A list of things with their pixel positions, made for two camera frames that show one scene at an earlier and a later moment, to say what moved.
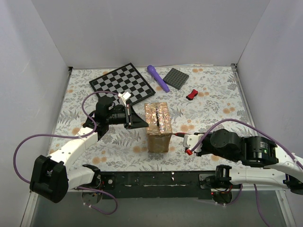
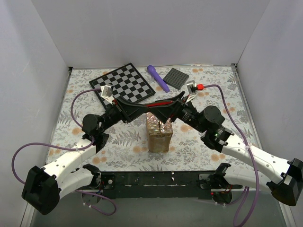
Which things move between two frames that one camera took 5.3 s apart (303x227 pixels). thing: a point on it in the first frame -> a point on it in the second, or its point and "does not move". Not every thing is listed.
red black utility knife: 179,134 -> 159,103
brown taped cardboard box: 158,117 does not move
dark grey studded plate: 176,78 does not move
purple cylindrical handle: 152,69 does not move
